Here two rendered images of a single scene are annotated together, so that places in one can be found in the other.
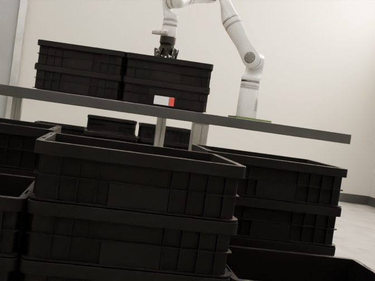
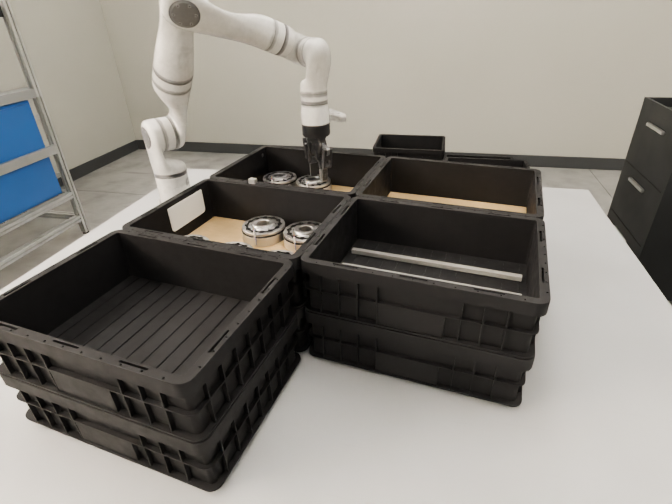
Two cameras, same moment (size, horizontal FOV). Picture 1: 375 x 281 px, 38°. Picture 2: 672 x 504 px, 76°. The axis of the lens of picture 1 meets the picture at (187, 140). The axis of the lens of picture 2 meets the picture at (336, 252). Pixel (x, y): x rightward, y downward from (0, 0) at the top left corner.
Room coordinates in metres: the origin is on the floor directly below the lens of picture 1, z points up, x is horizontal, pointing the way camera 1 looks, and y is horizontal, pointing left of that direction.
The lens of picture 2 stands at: (3.62, 0.65, 1.31)
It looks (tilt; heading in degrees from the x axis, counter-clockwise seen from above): 30 degrees down; 203
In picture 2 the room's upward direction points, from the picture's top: 2 degrees counter-clockwise
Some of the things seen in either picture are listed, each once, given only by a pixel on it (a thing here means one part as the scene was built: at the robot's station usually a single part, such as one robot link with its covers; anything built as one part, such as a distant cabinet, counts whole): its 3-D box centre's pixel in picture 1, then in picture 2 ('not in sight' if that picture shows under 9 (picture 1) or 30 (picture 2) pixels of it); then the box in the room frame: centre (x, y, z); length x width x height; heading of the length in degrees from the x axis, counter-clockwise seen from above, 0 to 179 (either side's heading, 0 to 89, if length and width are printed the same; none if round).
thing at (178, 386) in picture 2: not in sight; (143, 292); (3.21, 0.14, 0.92); 0.40 x 0.30 x 0.02; 91
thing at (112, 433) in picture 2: not in sight; (166, 364); (3.21, 0.14, 0.76); 0.40 x 0.30 x 0.12; 91
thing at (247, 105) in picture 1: (247, 100); (177, 200); (2.68, -0.26, 0.80); 0.09 x 0.09 x 0.17; 10
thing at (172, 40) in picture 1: (167, 45); (316, 137); (2.56, 0.16, 0.99); 0.08 x 0.08 x 0.09
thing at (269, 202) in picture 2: not in sight; (246, 236); (2.91, 0.14, 0.87); 0.40 x 0.30 x 0.11; 91
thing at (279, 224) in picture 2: not in sight; (263, 225); (2.84, 0.14, 0.86); 0.10 x 0.10 x 0.01
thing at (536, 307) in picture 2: not in sight; (428, 243); (2.91, 0.54, 0.92); 0.40 x 0.30 x 0.02; 91
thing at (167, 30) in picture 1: (166, 29); (321, 109); (2.55, 0.17, 1.06); 0.11 x 0.09 x 0.06; 141
